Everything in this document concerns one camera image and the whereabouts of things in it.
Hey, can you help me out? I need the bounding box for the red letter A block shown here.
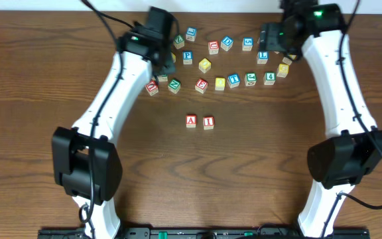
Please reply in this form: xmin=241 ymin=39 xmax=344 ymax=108
xmin=186 ymin=115 xmax=197 ymax=128

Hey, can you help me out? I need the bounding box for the red letter I block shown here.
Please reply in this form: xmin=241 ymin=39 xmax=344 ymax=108
xmin=203 ymin=116 xmax=215 ymax=130

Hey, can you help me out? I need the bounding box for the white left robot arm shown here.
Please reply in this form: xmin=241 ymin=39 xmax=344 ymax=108
xmin=50 ymin=7 xmax=179 ymax=238

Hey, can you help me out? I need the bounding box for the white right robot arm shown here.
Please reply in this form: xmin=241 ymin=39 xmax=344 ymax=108
xmin=259 ymin=1 xmax=382 ymax=238

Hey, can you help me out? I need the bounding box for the yellow block right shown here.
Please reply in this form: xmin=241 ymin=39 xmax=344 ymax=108
xmin=171 ymin=52 xmax=176 ymax=63

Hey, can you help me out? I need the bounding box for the green letter R block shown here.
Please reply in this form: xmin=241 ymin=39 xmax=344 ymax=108
xmin=157 ymin=74 xmax=168 ymax=82

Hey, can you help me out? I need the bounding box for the blue letter l block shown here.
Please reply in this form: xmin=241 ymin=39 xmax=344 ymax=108
xmin=185 ymin=27 xmax=197 ymax=42
xmin=257 ymin=51 xmax=269 ymax=64

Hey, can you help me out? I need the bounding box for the blue letter P block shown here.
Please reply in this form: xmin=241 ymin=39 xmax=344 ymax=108
xmin=182 ymin=50 xmax=193 ymax=65

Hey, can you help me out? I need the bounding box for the green letter Z block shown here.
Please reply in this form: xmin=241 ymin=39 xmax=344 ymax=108
xmin=173 ymin=35 xmax=185 ymax=49

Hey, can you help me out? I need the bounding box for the green letter N block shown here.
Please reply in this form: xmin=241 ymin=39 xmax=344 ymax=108
xmin=168 ymin=78 xmax=181 ymax=94

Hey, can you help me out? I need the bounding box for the yellow letter K block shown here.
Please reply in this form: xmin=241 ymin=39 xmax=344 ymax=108
xmin=283 ymin=54 xmax=296 ymax=65

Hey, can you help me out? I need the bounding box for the blue number 5 block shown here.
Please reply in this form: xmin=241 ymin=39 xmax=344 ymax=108
xmin=242 ymin=37 xmax=254 ymax=51

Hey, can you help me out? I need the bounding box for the red letter U block lower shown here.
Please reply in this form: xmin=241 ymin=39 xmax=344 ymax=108
xmin=145 ymin=80 xmax=159 ymax=96

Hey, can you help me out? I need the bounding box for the yellow letter G block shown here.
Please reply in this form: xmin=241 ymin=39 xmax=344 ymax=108
xmin=276 ymin=64 xmax=289 ymax=78

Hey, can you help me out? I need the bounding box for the blue letter L block back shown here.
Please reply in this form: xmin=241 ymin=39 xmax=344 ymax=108
xmin=185 ymin=27 xmax=197 ymax=42

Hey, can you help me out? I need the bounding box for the green number 4 block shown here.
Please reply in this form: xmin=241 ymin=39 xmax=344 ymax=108
xmin=263 ymin=72 xmax=276 ymax=86

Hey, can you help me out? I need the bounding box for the yellow letter O block middle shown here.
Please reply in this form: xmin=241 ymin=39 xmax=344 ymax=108
xmin=198 ymin=58 xmax=212 ymax=74

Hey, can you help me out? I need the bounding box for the yellow letter o block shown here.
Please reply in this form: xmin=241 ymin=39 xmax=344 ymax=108
xmin=215 ymin=77 xmax=225 ymax=91
xmin=198 ymin=58 xmax=212 ymax=74

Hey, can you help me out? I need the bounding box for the red letter E block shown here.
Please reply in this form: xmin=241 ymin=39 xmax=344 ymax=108
xmin=195 ymin=78 xmax=208 ymax=94

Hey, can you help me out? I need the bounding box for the green letter J block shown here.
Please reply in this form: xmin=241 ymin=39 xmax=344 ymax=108
xmin=245 ymin=72 xmax=257 ymax=86

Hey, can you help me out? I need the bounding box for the blue letter D block left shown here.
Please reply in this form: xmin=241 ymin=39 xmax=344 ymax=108
xmin=221 ymin=36 xmax=233 ymax=51

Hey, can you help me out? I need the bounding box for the blue letter T block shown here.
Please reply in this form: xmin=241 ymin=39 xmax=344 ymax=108
xmin=227 ymin=74 xmax=241 ymax=88

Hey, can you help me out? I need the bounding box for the yellow letter O block front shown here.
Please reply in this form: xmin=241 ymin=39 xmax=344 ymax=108
xmin=215 ymin=77 xmax=225 ymax=91

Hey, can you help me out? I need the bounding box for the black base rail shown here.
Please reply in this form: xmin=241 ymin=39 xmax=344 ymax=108
xmin=37 ymin=224 xmax=371 ymax=239

